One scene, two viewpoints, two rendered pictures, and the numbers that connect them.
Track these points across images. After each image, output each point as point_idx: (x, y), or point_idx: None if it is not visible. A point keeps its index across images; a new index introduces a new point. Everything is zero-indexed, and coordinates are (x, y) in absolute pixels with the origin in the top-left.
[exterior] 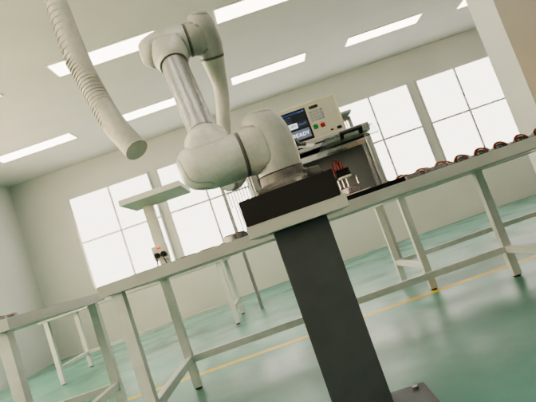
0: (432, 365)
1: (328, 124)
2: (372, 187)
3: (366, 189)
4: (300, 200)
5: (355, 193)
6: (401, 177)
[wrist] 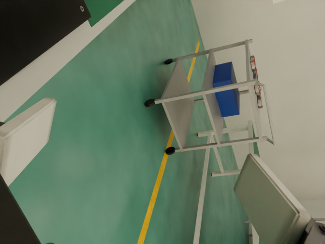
0: None
1: None
2: (46, 50)
3: (36, 58)
4: None
5: (11, 77)
6: (87, 19)
